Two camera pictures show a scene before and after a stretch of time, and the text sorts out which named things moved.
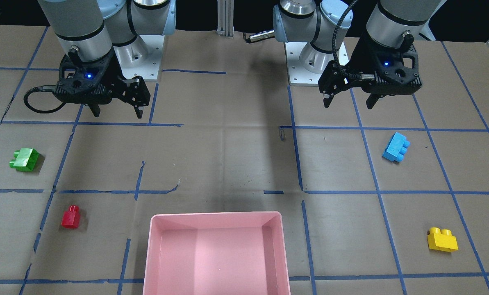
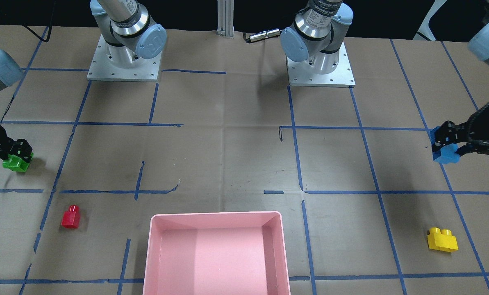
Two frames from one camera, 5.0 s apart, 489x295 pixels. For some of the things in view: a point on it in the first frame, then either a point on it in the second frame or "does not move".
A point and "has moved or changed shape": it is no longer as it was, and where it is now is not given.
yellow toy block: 442,239 does not move
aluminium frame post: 225,17 does not move
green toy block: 25,159 has moved or changed shape
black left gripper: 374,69 → 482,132
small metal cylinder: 262,35 does not move
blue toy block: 396,147 → 447,154
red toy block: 71,218 does not move
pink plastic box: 221,253 does not move
